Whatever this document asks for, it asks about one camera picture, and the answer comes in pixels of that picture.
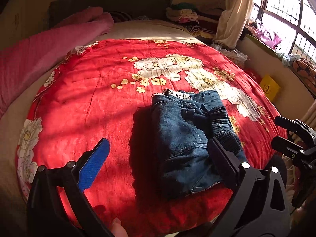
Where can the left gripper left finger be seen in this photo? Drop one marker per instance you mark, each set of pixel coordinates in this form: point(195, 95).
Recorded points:
point(81, 174)

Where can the purple plastic bag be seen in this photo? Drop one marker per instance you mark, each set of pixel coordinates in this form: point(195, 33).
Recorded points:
point(268, 37)

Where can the red floral quilt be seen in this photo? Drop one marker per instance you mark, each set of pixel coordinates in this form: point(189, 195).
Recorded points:
point(105, 90)

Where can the left hand red nails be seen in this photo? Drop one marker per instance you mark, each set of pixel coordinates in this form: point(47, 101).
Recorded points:
point(117, 229)

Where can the pink rolled blanket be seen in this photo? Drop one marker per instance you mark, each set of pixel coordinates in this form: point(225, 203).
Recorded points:
point(27, 60)

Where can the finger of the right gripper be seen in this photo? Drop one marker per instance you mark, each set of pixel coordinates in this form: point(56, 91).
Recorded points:
point(302, 130)
point(290, 150)

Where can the folded clothes pile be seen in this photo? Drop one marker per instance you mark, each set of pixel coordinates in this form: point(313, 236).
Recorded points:
point(199, 21)

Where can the yellow box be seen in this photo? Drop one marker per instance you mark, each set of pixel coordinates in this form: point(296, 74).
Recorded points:
point(269, 87)

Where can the cream curtain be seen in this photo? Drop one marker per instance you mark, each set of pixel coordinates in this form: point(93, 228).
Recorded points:
point(232, 21)

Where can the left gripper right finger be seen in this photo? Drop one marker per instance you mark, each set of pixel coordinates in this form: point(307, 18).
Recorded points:
point(227, 164)

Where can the beige bed sheet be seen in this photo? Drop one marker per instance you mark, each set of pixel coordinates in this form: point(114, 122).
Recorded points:
point(13, 208)

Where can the blue denim pants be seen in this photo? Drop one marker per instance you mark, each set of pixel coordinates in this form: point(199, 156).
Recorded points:
point(183, 124)

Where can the dark headboard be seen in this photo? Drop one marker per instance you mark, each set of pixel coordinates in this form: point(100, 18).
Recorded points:
point(154, 9)

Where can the window with metal bars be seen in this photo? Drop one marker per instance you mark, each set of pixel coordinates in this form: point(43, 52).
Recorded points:
point(292, 20)

